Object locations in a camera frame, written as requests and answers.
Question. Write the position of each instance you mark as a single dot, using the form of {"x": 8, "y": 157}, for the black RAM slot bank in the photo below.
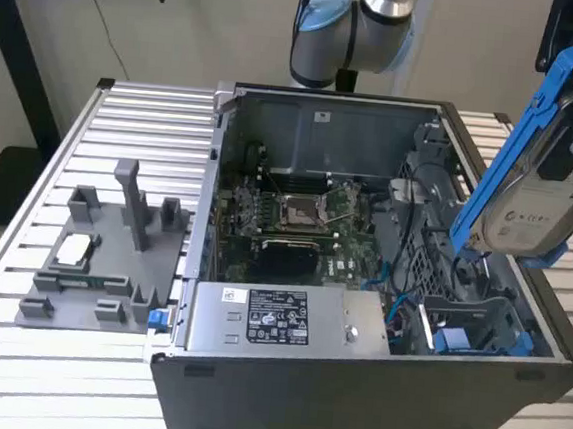
{"x": 314, "y": 180}
{"x": 297, "y": 231}

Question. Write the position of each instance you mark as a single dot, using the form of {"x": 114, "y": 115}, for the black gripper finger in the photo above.
{"x": 559, "y": 160}

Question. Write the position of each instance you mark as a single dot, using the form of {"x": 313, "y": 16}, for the thin locking lever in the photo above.
{"x": 274, "y": 182}

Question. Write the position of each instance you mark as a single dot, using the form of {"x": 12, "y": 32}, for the green motherboard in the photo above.
{"x": 354, "y": 245}

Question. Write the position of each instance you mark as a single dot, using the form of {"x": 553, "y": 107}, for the grey part rack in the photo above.
{"x": 111, "y": 269}

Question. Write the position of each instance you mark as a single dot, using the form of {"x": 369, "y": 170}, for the empty blue disk carrier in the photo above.
{"x": 456, "y": 342}

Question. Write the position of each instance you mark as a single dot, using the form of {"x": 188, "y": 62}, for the CPU socket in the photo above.
{"x": 299, "y": 210}

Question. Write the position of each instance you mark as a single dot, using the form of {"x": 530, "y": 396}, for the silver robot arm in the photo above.
{"x": 331, "y": 43}

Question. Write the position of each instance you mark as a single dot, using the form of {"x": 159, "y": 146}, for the silver power supply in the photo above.
{"x": 216, "y": 329}

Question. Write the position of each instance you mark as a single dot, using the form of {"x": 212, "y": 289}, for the grey metal disk bay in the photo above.
{"x": 503, "y": 319}

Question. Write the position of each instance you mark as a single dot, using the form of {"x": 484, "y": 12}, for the green RAM stick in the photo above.
{"x": 85, "y": 283}

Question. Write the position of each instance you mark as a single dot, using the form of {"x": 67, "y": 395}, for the open grey PC case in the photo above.
{"x": 350, "y": 406}

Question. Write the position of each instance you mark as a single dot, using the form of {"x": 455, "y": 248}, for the silver CPU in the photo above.
{"x": 75, "y": 251}

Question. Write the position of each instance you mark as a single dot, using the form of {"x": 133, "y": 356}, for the grey metal drive cage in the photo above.
{"x": 434, "y": 222}

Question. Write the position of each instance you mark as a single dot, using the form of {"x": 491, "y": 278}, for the hard disk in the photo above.
{"x": 527, "y": 215}

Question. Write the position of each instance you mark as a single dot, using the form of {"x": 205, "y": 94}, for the blue case latch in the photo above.
{"x": 159, "y": 321}

